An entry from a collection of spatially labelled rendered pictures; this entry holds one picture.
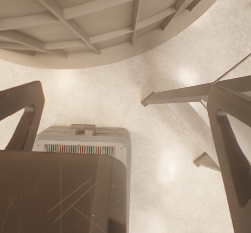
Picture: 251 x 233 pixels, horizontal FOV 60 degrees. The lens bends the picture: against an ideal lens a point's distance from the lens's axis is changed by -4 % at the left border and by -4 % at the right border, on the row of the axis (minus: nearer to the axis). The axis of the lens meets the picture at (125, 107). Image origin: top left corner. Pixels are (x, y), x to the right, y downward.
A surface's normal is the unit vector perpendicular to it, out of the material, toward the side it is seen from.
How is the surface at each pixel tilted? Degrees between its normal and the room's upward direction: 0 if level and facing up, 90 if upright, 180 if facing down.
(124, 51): 0
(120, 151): 0
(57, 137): 45
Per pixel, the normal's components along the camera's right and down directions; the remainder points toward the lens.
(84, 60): 0.00, 0.13
